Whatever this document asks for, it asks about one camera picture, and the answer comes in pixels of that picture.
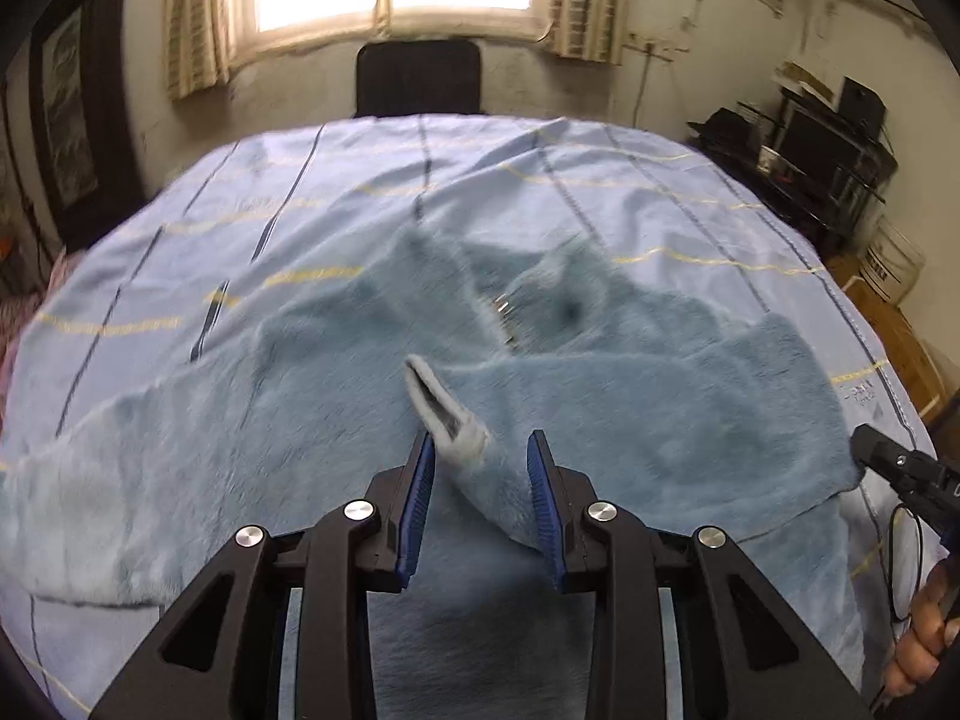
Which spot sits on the white plastic bucket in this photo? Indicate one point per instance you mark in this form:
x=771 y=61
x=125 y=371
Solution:
x=896 y=262

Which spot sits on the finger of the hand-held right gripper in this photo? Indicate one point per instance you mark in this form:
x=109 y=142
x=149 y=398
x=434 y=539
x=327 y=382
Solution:
x=881 y=454

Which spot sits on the blue fleece garment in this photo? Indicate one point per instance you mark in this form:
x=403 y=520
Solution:
x=300 y=427

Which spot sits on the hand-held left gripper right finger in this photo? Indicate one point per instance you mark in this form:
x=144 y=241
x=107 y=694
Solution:
x=541 y=510

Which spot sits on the blue striped bedsheet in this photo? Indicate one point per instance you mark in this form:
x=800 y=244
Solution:
x=525 y=187

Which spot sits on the black chair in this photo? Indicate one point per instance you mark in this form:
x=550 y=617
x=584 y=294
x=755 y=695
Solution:
x=417 y=79

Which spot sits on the beige striped curtain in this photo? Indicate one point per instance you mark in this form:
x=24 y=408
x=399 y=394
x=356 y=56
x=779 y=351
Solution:
x=199 y=22
x=589 y=0

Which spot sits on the person's right hand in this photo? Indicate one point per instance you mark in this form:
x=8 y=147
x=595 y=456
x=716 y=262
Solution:
x=922 y=630

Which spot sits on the pink patterned bedding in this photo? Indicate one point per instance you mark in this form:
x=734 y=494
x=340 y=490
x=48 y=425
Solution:
x=22 y=315

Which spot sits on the dark framed picture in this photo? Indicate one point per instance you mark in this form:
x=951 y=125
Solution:
x=71 y=112

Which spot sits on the black equipment rack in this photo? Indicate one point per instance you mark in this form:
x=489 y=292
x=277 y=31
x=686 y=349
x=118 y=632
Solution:
x=817 y=157

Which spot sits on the cardboard box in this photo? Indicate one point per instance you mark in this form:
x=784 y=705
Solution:
x=900 y=345

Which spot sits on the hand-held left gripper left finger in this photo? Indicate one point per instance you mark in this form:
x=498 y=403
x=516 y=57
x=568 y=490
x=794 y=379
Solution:
x=416 y=495

